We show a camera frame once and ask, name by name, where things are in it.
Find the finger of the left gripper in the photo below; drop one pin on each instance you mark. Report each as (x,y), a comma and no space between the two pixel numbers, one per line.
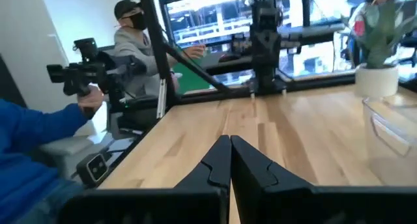
(269,56)
(262,56)

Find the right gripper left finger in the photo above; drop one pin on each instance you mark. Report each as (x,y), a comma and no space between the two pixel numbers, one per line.
(146,206)

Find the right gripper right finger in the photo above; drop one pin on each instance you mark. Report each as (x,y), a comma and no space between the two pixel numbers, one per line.
(293,204)

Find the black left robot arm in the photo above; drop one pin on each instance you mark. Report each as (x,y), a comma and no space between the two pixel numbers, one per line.
(266,77)

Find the black desk top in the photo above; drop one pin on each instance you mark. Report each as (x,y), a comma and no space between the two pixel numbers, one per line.
(234,67)

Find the black computer mouse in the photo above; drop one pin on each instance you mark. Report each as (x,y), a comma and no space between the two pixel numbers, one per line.
(229,57)

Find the large dark-framed window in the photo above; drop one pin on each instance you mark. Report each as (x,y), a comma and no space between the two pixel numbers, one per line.
(208,19)

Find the person's hand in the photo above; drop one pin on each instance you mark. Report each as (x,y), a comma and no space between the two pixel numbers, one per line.
(195,51)
(92,98)

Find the green mat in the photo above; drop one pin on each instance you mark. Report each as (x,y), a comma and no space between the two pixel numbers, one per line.
(189,80)

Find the light grey platform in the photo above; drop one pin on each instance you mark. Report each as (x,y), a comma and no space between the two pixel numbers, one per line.
(65,149)

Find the snake plant in white pot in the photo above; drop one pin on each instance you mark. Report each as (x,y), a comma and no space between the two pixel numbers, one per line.
(376,80)

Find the clear plastic bin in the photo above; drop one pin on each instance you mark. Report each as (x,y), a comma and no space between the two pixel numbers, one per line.
(391,136)

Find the small grey camera box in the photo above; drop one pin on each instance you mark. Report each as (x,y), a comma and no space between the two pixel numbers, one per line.
(94,168)

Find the black aluminium table frame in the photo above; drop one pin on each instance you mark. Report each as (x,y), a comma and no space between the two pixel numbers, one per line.
(155,38)

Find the silver metal bracket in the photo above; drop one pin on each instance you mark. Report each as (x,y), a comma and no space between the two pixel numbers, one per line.
(161,98)

